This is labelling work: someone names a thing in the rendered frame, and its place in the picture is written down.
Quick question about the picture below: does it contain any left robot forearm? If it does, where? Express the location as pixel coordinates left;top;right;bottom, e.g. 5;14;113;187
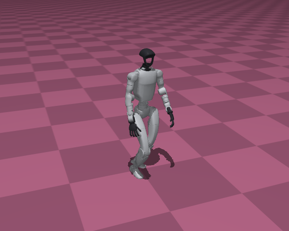
161;89;172;112

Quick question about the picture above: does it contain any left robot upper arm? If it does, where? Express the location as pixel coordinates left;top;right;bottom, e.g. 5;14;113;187
156;69;166;95

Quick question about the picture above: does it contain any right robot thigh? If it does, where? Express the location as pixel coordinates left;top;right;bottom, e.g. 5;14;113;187
134;112;150;157

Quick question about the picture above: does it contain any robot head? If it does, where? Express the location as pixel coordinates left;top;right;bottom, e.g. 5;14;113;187
139;48;155;71

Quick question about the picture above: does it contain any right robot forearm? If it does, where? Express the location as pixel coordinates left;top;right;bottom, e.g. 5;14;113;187
125;95;134;122

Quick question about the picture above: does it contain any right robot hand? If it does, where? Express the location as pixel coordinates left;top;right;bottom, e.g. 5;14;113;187
129;116;141;137

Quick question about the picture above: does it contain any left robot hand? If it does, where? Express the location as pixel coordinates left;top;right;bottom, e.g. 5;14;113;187
167;107;174;128

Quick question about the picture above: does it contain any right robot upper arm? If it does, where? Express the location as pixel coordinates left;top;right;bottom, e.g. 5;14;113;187
125;71;139;101

